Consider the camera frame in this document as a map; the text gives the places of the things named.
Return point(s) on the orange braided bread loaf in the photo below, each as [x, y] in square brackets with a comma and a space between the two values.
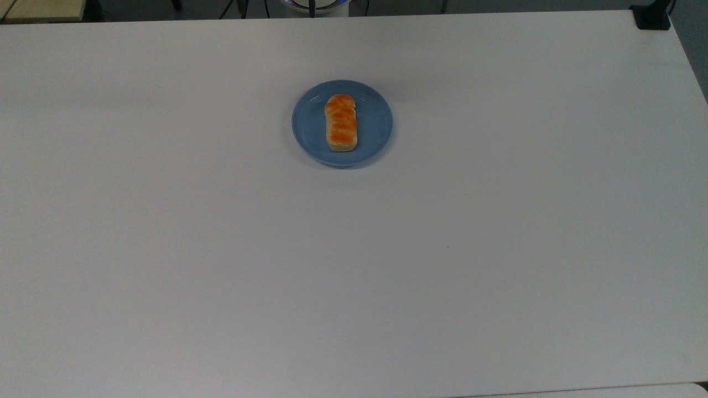
[341, 122]

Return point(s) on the blue round plate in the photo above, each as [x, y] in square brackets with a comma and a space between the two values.
[310, 127]

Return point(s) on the light wooden side table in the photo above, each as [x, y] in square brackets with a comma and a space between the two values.
[41, 10]

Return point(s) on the white adjoining table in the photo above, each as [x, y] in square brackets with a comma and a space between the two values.
[608, 391]

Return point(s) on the black table clamp mount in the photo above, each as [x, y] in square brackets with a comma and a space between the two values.
[652, 19]

